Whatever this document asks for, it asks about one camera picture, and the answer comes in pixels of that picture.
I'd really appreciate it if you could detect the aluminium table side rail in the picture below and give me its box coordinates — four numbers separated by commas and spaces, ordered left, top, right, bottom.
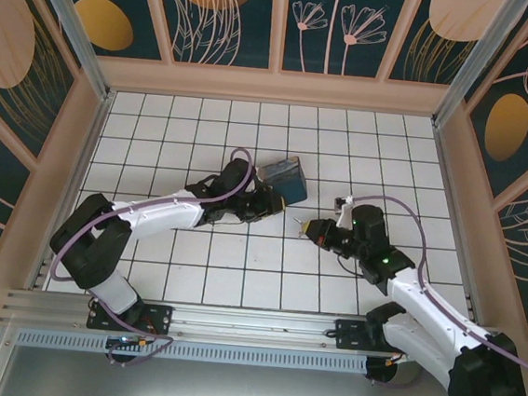
25, 85, 116, 298
413, 123, 499, 327

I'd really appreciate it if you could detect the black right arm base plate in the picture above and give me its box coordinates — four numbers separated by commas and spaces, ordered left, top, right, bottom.
332, 317, 388, 356

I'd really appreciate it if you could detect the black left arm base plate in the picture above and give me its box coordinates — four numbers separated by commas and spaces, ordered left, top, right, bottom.
86, 297, 175, 338

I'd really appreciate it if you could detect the grey metal panel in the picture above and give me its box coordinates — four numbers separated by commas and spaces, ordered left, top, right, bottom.
0, 317, 524, 396

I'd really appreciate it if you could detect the aluminium frame post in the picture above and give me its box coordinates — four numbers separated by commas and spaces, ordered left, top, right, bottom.
432, 0, 528, 135
11, 0, 125, 103

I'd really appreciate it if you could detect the grey slotted cable duct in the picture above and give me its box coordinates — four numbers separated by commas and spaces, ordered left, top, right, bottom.
13, 323, 370, 377

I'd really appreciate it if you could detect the aluminium mounting rail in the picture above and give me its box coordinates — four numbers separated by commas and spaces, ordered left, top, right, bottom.
0, 280, 512, 372

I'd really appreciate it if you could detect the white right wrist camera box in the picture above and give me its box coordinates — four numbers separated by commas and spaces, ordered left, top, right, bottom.
331, 194, 357, 229

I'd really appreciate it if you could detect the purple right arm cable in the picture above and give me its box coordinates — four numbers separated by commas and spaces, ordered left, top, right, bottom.
328, 191, 528, 396

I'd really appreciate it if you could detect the blue starry night box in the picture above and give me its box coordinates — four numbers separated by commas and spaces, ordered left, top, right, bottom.
256, 152, 313, 208

